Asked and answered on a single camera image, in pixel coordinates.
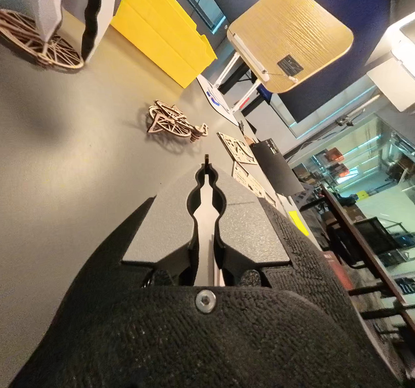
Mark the yellow plastic bin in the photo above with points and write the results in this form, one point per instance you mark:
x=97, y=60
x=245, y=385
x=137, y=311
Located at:
x=162, y=21

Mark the wooden bicycle frame model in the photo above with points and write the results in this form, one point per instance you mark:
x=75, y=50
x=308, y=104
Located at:
x=168, y=123

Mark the black office chair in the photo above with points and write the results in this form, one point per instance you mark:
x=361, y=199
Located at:
x=373, y=238

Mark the white sheet with coloured marks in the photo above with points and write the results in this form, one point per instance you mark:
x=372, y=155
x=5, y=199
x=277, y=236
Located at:
x=207, y=92

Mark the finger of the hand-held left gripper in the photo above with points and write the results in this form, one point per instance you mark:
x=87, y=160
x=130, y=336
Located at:
x=108, y=2
x=50, y=2

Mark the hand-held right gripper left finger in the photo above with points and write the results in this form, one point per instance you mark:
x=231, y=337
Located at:
x=162, y=225

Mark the wooden spoked wheel model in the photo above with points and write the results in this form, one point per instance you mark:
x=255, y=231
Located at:
x=22, y=34

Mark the small dark wooden peg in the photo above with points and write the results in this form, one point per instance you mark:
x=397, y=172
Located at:
x=207, y=161

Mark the black flat panel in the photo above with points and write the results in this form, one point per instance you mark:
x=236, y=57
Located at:
x=275, y=167

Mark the yellow sticky note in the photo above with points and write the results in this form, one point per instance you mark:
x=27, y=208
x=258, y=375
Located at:
x=299, y=222

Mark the laser-cut wooden parts sheet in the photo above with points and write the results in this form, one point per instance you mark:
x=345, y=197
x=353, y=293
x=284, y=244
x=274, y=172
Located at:
x=249, y=178
x=238, y=149

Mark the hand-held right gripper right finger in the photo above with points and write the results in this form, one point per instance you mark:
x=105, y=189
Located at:
x=249, y=229

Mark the wooden-top desk with white frame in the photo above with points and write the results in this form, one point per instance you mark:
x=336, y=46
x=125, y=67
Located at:
x=291, y=34

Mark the white box-shaped appliance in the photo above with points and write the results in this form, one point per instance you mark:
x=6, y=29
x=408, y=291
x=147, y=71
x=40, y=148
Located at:
x=395, y=70

